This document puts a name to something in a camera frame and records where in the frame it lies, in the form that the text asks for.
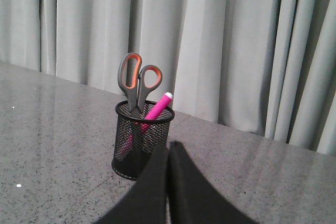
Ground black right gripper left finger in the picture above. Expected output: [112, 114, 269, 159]
[96, 145, 169, 223]

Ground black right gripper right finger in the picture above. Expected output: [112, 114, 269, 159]
[167, 141, 255, 223]

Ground pink highlighter pen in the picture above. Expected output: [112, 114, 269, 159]
[122, 92, 173, 154]

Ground grey orange scissors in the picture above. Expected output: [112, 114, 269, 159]
[118, 53, 162, 118]

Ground black mesh pen holder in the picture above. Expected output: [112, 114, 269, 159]
[111, 101, 175, 180]

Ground grey curtain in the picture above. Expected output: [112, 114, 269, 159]
[1, 0, 335, 155]

